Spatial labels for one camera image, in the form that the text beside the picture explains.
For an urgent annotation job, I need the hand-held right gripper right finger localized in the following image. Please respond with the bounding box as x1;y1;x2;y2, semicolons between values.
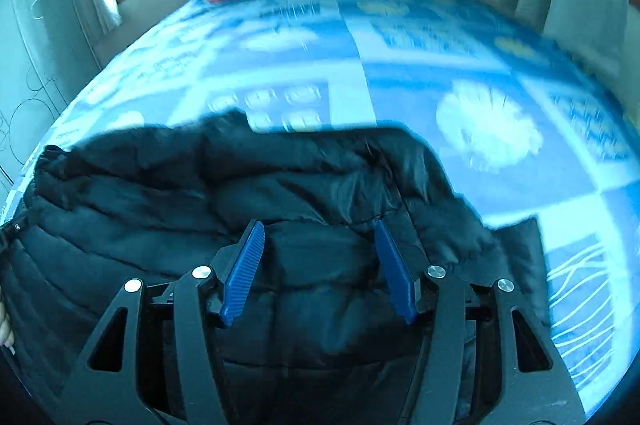
372;219;588;425

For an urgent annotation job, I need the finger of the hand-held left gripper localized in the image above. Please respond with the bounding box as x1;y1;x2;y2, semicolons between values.
0;219;25;256

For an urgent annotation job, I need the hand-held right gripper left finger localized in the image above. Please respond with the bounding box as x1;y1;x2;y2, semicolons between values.
52;219;266;425

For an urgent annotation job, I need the black quilted puffer jacket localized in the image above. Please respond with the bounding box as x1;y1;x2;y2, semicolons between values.
0;108;551;425

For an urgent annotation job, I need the person's left hand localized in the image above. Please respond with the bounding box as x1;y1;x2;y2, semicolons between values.
0;297;16;352

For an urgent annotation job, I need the white wardrobe with circle pattern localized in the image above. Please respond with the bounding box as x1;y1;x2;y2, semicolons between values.
0;0;101;186

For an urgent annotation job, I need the blue patterned bedsheet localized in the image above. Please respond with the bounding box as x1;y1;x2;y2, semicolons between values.
10;0;640;411

